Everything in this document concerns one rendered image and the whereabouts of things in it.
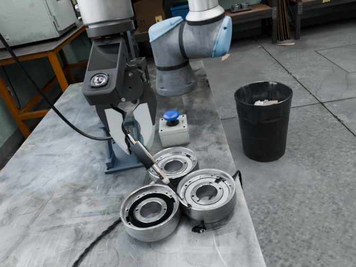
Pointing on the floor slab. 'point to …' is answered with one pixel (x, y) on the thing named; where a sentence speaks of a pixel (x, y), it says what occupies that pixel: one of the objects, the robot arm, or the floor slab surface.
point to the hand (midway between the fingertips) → (136, 148)
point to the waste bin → (264, 119)
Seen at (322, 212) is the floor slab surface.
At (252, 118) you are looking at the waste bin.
